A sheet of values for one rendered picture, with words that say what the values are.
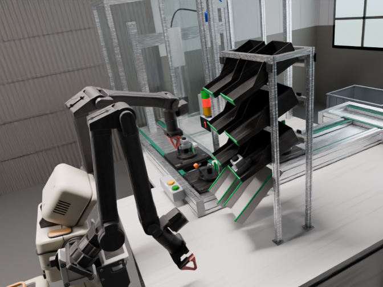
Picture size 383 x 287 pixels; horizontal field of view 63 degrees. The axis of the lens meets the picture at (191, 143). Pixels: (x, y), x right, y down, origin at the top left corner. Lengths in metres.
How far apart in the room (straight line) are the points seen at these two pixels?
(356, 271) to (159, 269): 0.82
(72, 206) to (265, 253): 0.81
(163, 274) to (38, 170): 3.36
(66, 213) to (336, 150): 1.58
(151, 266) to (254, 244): 0.46
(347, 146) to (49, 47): 3.36
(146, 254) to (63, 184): 0.59
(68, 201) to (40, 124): 3.27
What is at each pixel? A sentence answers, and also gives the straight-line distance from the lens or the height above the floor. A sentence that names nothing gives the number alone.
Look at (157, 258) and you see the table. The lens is 1.48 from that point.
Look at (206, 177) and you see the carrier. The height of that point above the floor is 0.99.
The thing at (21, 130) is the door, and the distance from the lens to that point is 4.37.
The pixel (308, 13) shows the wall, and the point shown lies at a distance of 5.72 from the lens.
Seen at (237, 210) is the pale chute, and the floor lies 1.01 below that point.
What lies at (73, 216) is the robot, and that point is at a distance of 1.14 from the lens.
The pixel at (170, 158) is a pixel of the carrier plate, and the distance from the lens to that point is 2.05.
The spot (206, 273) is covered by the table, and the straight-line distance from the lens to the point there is 1.37.
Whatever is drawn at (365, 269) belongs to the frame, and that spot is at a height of 0.74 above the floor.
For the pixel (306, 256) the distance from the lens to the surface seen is 1.43.
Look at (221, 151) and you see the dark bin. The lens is 1.48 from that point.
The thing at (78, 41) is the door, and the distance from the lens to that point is 4.20.
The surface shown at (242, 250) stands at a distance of 1.45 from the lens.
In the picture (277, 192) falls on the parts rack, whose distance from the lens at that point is 1.32.
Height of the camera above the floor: 1.85
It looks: 23 degrees down
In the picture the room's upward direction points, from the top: 9 degrees counter-clockwise
